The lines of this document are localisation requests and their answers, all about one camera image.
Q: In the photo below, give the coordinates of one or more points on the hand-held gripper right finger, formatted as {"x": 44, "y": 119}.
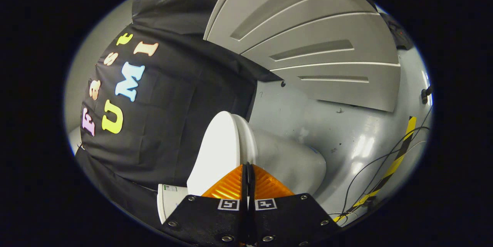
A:
{"x": 285, "y": 220}

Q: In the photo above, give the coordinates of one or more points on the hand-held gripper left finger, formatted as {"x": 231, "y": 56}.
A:
{"x": 215, "y": 220}

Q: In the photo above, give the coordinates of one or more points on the white toilet lid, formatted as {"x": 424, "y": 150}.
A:
{"x": 215, "y": 154}

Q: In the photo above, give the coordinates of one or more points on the white ceramic toilet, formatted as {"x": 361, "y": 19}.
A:
{"x": 289, "y": 158}

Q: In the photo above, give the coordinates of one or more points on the black backdrop cloth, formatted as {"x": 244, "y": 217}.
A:
{"x": 173, "y": 123}

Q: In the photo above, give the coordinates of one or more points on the yellow black floor tape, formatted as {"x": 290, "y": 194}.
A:
{"x": 398, "y": 154}

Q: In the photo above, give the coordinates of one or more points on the black plug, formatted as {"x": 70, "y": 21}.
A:
{"x": 425, "y": 94}

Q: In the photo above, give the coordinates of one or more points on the white drawer cabinet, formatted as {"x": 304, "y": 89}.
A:
{"x": 308, "y": 27}

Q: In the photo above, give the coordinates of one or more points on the dark floor object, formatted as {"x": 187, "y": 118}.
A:
{"x": 398, "y": 33}

